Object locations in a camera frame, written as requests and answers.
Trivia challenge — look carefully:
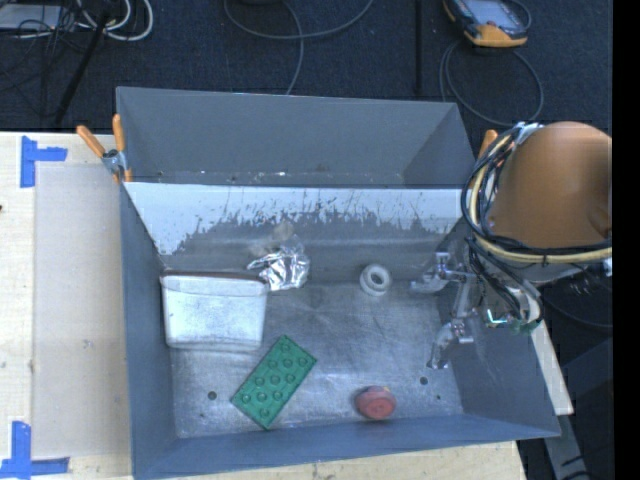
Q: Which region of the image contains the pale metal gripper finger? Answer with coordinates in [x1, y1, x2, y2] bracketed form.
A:
[426, 317, 475, 371]
[409, 251, 468, 295]

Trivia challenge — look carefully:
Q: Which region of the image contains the red round toy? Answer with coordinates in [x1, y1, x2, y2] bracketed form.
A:
[354, 385, 398, 421]

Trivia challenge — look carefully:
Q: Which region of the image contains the grey metal bin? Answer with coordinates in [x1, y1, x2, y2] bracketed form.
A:
[114, 86, 563, 480]

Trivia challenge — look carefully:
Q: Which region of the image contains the crumpled silver foil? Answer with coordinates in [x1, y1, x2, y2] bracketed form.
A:
[246, 236, 312, 292]

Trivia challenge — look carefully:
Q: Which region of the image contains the dark green flat block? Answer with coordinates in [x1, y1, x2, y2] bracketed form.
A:
[230, 334, 319, 431]

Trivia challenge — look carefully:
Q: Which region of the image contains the white plastic tub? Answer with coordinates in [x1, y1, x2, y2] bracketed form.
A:
[159, 269, 270, 352]

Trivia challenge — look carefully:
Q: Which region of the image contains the pale wood flat board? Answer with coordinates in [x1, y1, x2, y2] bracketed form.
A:
[30, 161, 132, 459]

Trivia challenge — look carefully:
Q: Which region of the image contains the white ring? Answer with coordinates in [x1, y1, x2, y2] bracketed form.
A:
[359, 263, 393, 298]

